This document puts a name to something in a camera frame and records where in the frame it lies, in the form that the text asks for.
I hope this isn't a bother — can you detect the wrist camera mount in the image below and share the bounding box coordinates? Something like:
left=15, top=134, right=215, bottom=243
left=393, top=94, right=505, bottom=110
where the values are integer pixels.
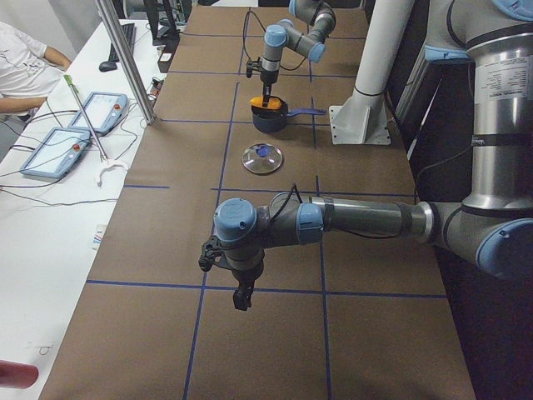
left=198, top=235, right=222, bottom=273
left=246, top=58, right=262, bottom=78

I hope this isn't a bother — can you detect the glass pot lid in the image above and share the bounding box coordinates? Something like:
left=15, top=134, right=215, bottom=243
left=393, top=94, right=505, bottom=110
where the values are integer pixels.
left=242, top=143, right=283, bottom=175

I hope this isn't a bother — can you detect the aluminium frame post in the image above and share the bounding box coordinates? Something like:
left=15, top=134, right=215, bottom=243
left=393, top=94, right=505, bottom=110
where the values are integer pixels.
left=95, top=0, right=156, bottom=126

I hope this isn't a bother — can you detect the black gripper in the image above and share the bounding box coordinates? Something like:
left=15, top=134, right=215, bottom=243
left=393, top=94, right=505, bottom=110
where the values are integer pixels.
left=232, top=262, right=264, bottom=310
left=260, top=69, right=278, bottom=108

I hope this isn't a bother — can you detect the dark blue saucepan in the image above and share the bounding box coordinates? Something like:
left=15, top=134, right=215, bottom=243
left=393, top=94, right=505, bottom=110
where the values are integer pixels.
left=251, top=98, right=326, bottom=133

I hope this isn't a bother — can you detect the red cylinder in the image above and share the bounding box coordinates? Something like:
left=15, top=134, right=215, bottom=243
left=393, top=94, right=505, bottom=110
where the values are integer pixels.
left=0, top=360, right=39, bottom=389

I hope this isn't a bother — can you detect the metal rod with green tip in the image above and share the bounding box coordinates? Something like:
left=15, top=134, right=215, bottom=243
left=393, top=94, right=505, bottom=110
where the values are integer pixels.
left=63, top=74, right=108, bottom=162

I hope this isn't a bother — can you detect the person in white shirt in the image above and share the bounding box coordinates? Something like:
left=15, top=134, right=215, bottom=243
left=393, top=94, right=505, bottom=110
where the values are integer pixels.
left=1, top=22, right=72, bottom=115

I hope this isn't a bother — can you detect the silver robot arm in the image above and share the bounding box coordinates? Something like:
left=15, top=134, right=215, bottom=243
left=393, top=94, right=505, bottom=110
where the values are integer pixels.
left=199, top=1, right=532, bottom=311
left=259, top=1, right=336, bottom=108

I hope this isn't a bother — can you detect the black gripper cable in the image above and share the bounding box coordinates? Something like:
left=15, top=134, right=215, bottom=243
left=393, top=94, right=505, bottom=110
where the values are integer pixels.
left=242, top=9, right=309, bottom=72

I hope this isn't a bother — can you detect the blue teach pendant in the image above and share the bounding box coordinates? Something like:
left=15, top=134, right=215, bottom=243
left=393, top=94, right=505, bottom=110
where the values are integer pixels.
left=19, top=127, right=91, bottom=179
left=82, top=92, right=128, bottom=137

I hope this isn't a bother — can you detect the black computer mouse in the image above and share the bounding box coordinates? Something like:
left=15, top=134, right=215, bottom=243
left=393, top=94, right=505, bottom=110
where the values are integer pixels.
left=98, top=61, right=117, bottom=73

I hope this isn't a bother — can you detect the white pole base bracket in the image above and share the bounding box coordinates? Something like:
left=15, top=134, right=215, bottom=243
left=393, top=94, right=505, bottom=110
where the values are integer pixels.
left=328, top=92, right=391, bottom=146

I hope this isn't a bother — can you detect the near blue teach pendant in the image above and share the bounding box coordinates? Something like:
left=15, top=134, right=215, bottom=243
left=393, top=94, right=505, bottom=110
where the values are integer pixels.
left=19, top=127, right=91, bottom=179

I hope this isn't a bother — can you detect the black keyboard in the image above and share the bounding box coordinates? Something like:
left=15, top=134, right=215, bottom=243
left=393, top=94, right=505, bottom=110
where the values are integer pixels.
left=108, top=22, right=137, bottom=62

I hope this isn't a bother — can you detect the white plastic hook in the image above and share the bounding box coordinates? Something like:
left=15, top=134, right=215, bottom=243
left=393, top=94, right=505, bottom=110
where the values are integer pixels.
left=95, top=159, right=129, bottom=187

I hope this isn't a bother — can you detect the yellow toy corn cob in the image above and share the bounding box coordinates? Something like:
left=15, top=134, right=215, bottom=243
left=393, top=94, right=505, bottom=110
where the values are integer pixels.
left=250, top=96, right=282, bottom=110

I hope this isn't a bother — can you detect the white support pole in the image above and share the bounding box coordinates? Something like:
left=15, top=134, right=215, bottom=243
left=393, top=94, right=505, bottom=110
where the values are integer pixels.
left=353, top=0, right=414, bottom=98

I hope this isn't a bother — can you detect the far blue teach pendant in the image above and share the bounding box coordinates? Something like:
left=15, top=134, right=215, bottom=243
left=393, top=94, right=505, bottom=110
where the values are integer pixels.
left=82, top=92, right=128, bottom=137

